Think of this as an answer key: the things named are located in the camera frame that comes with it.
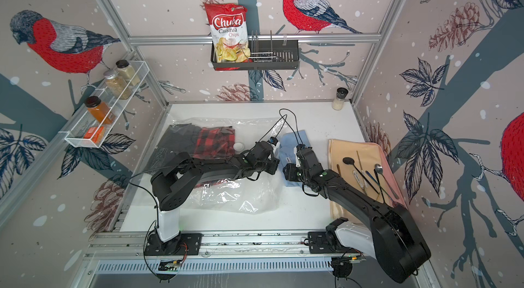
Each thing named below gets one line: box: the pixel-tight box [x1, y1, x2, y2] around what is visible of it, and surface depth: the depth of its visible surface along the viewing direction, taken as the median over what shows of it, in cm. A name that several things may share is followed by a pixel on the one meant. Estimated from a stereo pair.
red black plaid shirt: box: [193, 126, 236, 160], surface depth 102 cm
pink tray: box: [356, 141, 409, 209], surface depth 89 cm
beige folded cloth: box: [328, 139, 395, 224], surface depth 95 cm
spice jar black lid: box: [115, 59, 129, 69], surface depth 81 cm
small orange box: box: [83, 126, 106, 144], surface depth 68 cm
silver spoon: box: [374, 163, 400, 200], surface depth 94 cm
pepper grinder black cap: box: [335, 87, 349, 99], surface depth 113 cm
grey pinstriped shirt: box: [148, 122, 202, 175], surface depth 102 cm
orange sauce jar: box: [84, 95, 116, 125], surface depth 69 cm
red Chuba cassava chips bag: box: [204, 2, 252, 71], surface depth 84 cm
